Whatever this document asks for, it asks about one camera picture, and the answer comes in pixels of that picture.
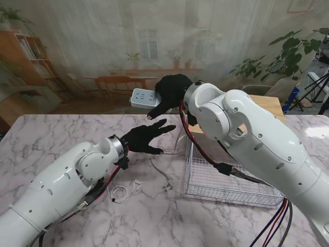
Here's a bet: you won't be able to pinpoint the printed room scene backdrop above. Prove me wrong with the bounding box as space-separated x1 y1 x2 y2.
0 0 322 115

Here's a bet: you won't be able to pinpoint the white bench edge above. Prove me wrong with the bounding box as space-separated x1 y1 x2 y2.
307 72 329 85

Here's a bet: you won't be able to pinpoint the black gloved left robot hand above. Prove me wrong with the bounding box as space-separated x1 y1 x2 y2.
120 118 177 155

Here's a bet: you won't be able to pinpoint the white power strip with cord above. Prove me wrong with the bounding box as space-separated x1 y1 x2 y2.
129 88 180 192

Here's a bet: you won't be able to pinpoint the white wire mesh drawer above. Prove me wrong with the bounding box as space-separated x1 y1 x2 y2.
181 148 285 208

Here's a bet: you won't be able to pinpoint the red black arm cables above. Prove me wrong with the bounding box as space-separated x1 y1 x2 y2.
38 151 129 247
179 100 294 247

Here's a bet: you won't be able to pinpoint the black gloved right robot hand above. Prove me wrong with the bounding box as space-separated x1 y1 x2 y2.
145 74 193 120

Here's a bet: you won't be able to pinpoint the red black right arm cables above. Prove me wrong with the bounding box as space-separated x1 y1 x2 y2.
179 100 294 247

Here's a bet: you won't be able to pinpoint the white wired earphones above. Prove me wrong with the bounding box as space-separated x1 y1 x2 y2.
107 179 143 204

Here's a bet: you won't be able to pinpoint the grey chair back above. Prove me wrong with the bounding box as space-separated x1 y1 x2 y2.
241 84 273 96

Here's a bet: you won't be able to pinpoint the black tripod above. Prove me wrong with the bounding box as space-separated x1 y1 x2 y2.
304 69 329 115

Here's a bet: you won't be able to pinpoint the red black left arm cables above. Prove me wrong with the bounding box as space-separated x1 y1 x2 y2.
38 151 129 247

